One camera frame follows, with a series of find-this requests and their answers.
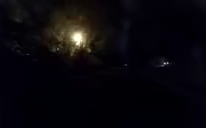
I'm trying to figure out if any street lamp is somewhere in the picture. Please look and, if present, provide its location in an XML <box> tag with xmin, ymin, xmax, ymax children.
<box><xmin>70</xmin><ymin>30</ymin><xmax>86</xmax><ymax>46</ymax></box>

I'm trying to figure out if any tree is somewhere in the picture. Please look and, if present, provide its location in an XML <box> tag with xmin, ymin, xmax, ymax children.
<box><xmin>9</xmin><ymin>6</ymin><xmax>105</xmax><ymax>64</ymax></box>

